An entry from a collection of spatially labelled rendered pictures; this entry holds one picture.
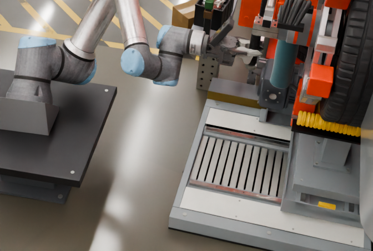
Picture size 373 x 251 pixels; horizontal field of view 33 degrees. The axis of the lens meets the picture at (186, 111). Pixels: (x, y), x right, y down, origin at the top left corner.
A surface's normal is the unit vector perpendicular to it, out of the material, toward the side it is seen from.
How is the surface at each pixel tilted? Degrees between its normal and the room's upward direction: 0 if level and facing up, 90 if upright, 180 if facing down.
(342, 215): 90
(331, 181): 0
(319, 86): 90
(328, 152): 90
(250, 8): 90
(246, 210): 0
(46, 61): 63
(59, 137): 0
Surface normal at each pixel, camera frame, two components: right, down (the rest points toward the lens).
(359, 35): -0.15, 0.13
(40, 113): -0.12, 0.65
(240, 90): 0.07, -0.75
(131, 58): -0.67, -0.05
